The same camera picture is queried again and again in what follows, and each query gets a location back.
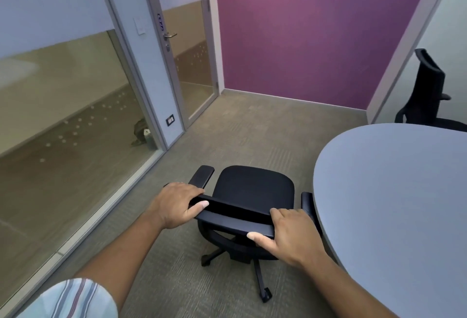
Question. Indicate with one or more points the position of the glass partition panel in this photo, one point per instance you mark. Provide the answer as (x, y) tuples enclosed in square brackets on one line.
[(62, 102)]

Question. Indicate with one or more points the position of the glass door with metal frame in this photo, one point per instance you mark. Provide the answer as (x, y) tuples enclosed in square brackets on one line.
[(189, 51)]

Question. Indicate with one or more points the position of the white wall switch plate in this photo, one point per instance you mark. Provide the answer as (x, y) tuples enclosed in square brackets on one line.
[(139, 26)]

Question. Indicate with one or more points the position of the person's left hand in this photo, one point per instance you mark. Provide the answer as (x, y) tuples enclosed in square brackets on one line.
[(171, 204)]

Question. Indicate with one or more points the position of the round grey table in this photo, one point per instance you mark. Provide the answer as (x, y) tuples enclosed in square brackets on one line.
[(397, 212)]

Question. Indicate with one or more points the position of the black mesh-back office chair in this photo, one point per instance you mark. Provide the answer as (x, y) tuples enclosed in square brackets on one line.
[(430, 91)]

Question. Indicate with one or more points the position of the person's left forearm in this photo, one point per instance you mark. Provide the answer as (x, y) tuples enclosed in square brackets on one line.
[(118, 255)]

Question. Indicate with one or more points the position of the person's right thumb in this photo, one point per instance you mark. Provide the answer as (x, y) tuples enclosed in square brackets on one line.
[(261, 239)]

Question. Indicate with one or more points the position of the striped shirt sleeve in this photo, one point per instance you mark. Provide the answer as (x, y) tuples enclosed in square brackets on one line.
[(69, 299)]

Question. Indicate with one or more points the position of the black wall socket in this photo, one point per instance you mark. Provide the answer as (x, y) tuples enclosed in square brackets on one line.
[(170, 120)]

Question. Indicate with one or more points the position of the person's left thumb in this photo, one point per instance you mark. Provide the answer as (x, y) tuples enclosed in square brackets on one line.
[(198, 207)]

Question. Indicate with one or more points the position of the black swivel office chair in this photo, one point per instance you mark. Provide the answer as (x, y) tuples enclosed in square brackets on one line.
[(251, 190)]

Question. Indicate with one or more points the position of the person's right forearm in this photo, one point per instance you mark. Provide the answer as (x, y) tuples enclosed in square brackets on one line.
[(346, 288)]

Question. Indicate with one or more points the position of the person's right hand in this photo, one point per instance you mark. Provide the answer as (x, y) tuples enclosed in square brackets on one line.
[(292, 237)]

